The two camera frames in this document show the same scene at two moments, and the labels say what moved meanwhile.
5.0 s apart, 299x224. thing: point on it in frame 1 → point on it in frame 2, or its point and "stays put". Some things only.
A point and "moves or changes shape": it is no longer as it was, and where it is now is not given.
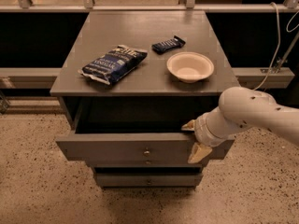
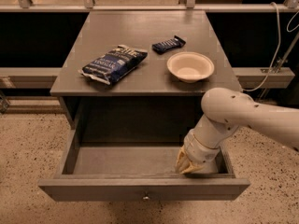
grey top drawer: [134, 147] moves or changes shape
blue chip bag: [114, 64] stays put
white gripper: [201, 130] → [202, 154]
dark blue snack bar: [167, 46] stays put
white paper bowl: [190, 66] stays put
